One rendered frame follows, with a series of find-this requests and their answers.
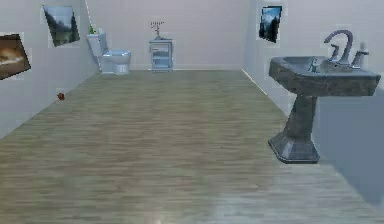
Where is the dark branching candle holder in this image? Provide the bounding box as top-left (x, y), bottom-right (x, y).
top-left (150, 20), bottom-right (165, 40)

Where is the brown framed wall picture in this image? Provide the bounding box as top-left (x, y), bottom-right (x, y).
top-left (0, 32), bottom-right (32, 81)

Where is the white small shelf cabinet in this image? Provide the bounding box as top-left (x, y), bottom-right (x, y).
top-left (148, 38), bottom-right (174, 73)

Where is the green landscape framed picture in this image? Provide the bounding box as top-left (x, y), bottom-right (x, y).
top-left (42, 4), bottom-right (81, 48)

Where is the grey stone pedestal sink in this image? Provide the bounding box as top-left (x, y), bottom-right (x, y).
top-left (267, 55), bottom-right (382, 165)

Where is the blue landscape framed picture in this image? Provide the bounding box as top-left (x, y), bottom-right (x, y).
top-left (258, 5), bottom-right (283, 44)

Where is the white toilet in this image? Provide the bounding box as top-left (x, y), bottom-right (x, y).
top-left (86, 32), bottom-right (132, 76)

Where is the small teal sink item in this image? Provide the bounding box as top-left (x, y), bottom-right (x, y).
top-left (308, 58), bottom-right (319, 74)

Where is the grey metal sink faucet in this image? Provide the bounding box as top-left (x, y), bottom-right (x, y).
top-left (323, 29), bottom-right (370, 70)

